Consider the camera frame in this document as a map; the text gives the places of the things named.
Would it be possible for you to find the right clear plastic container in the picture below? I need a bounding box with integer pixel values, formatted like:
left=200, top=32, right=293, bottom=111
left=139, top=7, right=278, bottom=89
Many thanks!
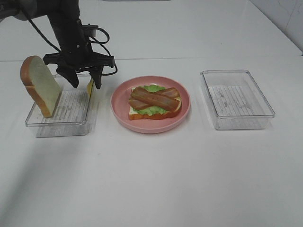
left=201, top=70, right=276, bottom=130

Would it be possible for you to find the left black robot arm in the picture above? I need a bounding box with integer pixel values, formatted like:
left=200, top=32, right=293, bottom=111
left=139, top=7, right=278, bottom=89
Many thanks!
left=0, top=0, right=117, bottom=89

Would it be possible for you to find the bacon strip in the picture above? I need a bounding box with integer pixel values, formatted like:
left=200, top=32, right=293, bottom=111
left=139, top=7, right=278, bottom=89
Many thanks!
left=131, top=87, right=180, bottom=111
left=128, top=87, right=181, bottom=111

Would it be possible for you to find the left black cable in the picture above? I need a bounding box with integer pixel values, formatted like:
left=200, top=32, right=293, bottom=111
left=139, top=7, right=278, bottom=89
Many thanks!
left=21, top=7, right=118, bottom=76

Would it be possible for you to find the green lettuce leaf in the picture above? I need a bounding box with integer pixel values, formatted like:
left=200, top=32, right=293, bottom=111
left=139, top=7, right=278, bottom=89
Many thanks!
left=129, top=84, right=166, bottom=116

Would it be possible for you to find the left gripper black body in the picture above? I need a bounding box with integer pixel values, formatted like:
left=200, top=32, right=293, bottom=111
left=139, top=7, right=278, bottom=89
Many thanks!
left=43, top=35, right=116, bottom=72

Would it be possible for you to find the left clear plastic container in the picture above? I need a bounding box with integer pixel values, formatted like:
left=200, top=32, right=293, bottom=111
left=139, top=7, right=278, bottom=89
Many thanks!
left=25, top=73, right=98, bottom=138

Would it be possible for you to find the clear plastic container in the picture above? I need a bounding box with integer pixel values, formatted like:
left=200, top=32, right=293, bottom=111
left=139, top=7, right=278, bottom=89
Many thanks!
left=201, top=70, right=276, bottom=130
left=25, top=73, right=98, bottom=138

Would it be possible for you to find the yellow cheese slice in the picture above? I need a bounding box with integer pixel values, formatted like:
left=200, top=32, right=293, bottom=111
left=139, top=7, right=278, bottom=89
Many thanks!
left=87, top=78, right=94, bottom=99

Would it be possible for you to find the pink plate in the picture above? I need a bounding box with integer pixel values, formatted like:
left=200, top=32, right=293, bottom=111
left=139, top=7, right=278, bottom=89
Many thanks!
left=111, top=76, right=191, bottom=134

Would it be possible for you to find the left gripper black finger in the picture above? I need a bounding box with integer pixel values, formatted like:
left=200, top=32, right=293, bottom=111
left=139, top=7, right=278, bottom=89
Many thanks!
left=56, top=65, right=79, bottom=88
left=89, top=66, right=103, bottom=89

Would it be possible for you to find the bread slice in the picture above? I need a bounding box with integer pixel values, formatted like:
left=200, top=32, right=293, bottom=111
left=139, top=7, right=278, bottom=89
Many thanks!
left=20, top=56, right=61, bottom=118
left=129, top=95, right=181, bottom=120

